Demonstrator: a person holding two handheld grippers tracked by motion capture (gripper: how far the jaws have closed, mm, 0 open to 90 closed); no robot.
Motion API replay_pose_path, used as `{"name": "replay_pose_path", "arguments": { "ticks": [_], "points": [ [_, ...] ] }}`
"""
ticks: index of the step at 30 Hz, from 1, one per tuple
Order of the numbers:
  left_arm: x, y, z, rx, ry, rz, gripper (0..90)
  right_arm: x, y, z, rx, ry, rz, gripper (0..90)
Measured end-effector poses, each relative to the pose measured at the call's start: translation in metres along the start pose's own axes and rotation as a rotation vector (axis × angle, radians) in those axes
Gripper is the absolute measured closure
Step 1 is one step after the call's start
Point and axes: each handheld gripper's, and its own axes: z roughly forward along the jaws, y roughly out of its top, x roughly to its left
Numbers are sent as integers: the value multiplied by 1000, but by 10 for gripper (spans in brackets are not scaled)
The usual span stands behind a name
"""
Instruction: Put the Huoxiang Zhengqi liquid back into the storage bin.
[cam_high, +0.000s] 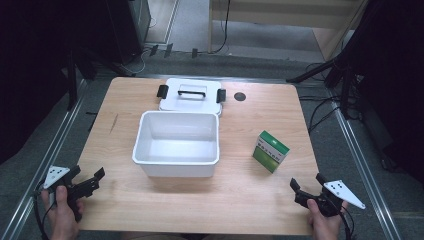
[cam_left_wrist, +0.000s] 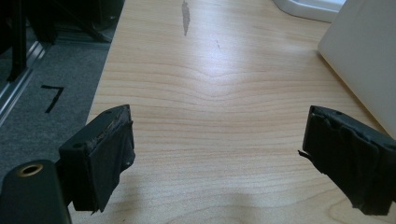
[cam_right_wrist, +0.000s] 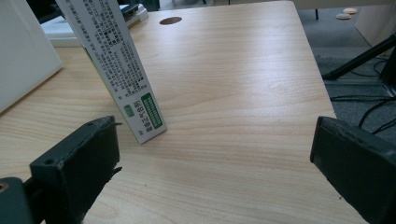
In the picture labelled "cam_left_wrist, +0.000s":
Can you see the white box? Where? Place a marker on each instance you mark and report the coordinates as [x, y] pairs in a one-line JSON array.
[[364, 56]]

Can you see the aluminium floor rail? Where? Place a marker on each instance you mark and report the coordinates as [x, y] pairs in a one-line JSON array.
[[17, 82]]

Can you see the black metal stand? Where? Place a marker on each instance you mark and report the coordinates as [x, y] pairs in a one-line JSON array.
[[18, 37]]

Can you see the white tray edge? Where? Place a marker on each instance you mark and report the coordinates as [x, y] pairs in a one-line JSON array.
[[308, 7]]

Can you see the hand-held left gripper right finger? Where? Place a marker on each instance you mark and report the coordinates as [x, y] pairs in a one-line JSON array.
[[351, 155]]

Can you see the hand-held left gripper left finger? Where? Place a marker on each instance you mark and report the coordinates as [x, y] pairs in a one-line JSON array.
[[99, 161]]

